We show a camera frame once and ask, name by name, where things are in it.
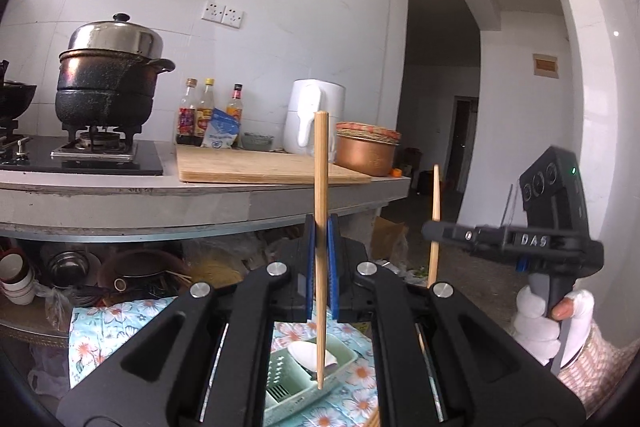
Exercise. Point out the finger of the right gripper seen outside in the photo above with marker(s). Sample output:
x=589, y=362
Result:
x=482, y=240

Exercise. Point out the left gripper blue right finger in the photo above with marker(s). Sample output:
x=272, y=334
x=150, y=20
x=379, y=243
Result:
x=333, y=238

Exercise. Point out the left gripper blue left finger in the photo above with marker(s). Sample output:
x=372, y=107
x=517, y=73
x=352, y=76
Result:
x=306, y=273

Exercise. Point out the bamboo chopstick two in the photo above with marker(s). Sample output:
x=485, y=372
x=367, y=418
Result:
x=434, y=248

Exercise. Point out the bamboo chopstick one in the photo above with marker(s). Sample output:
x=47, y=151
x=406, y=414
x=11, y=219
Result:
x=321, y=277

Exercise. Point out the large white rice spoon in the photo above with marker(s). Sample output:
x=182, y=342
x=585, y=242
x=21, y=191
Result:
x=304, y=353

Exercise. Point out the green plastic utensil caddy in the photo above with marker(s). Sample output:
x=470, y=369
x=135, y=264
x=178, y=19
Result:
x=290, y=388

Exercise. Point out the right gloved hand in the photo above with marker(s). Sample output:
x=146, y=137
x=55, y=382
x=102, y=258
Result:
x=539, y=334

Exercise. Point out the copper bowl with woven lid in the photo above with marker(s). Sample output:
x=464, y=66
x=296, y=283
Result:
x=366, y=148

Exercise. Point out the wooden cutting board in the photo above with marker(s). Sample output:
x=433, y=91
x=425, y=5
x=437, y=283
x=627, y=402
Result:
x=205, y=165

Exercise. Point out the white electric kettle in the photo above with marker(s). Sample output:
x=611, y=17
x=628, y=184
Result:
x=308, y=97

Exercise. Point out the blue salt packet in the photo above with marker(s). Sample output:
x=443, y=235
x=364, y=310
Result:
x=221, y=131

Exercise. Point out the sauce bottle red cap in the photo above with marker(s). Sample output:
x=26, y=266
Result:
x=235, y=106

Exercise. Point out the sauce bottle yellow cap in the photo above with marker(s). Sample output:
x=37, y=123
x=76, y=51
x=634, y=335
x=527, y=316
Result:
x=204, y=111

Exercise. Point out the sauce bottle red label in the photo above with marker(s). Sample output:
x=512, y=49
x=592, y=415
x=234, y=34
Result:
x=185, y=123

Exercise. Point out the black gas stove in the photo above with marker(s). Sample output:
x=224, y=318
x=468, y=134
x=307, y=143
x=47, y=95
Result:
x=85, y=151

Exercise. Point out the floral blue tablecloth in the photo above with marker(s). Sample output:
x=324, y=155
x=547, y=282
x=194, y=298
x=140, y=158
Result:
x=168, y=352

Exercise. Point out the steel bowl under counter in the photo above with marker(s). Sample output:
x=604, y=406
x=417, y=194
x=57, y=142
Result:
x=73, y=268

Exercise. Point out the large black stock pot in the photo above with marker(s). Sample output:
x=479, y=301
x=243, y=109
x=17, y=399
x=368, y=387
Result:
x=108, y=74

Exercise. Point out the grey concrete counter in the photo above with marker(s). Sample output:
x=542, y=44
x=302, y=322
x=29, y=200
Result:
x=87, y=208

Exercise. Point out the stack of white bowls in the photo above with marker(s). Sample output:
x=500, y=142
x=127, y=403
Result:
x=17, y=278

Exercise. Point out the black wok with lid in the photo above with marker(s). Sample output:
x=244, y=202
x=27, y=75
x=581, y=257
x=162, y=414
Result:
x=15, y=97

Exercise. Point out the wall power socket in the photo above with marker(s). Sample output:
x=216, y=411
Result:
x=222, y=14

